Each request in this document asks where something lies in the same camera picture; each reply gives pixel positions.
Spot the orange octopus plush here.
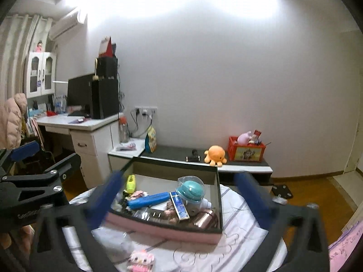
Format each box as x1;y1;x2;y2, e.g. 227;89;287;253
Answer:
204;145;228;166

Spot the pink storage box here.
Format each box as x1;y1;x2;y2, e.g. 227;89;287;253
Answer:
105;156;224;245

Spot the white room door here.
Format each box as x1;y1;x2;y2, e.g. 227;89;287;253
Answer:
343;125;358;173

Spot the clear bottle with red cap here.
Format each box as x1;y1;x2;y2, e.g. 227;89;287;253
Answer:
119;116;129;143

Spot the black bathroom scale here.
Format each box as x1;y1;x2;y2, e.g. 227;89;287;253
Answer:
271;184;294;199

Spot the pink printed quilt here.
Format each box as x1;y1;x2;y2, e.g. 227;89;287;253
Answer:
327;221;363;272

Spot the black power cable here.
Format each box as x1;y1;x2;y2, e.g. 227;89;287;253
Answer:
130;109;154;138

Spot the white glass-door wall cabinet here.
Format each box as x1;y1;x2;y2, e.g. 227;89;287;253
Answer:
24;51;56;97

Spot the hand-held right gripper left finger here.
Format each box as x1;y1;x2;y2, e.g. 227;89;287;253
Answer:
30;170;125;272

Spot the blue plastic case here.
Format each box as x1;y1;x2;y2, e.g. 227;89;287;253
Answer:
127;192;178;209

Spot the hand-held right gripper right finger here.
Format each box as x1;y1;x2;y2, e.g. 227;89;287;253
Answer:
233;171;331;272

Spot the yellow-green long gadget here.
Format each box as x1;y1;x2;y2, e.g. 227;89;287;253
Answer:
126;175;137;193

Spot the teal brush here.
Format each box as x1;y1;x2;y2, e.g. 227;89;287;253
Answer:
176;176;205;204

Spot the red printed crate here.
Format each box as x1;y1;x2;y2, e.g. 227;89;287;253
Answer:
228;136;266;163

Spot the white desk with drawers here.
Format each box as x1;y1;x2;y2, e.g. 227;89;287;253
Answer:
36;113;125;189

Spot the white wall outlet strip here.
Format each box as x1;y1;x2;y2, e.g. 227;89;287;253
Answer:
135;106;158;116

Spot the black speaker box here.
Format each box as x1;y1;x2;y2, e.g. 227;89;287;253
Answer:
98;57;118;80

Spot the black computer tower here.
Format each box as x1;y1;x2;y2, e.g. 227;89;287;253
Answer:
91;79;119;119

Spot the white air conditioner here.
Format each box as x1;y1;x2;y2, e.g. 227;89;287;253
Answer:
49;10;87;41

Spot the blue white box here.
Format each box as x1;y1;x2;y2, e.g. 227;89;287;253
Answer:
55;95;68;112

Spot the striped quilted tablecloth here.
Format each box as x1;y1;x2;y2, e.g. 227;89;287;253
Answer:
61;183;288;272

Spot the rose gold metallic box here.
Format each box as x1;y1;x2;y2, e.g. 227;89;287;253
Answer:
189;208;219;228

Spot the yellow blue snack bag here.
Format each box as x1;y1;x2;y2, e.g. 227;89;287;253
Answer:
145;125;157;153

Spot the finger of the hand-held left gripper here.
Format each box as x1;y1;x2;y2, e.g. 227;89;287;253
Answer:
0;140;41;176
1;153;82;204

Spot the red desk calendar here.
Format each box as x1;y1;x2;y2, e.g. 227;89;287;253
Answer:
98;36;117;58

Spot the pink puffer jacket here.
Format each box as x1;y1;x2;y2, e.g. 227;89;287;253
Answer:
0;93;27;149

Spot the brown block figure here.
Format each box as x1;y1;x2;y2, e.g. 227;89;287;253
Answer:
164;201;178;219

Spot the low white dark-top cabinet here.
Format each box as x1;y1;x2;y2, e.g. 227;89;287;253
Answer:
108;139;274;186

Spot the dark blue snack bar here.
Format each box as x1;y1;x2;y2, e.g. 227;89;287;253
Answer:
169;191;190;221

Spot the beige curtain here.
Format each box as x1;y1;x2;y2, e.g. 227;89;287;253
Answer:
0;14;54;111

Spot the black computer monitor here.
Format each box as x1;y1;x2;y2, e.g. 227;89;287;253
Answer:
67;74;95;117

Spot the clear plastic box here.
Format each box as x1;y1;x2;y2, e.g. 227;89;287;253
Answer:
92;228;135;261

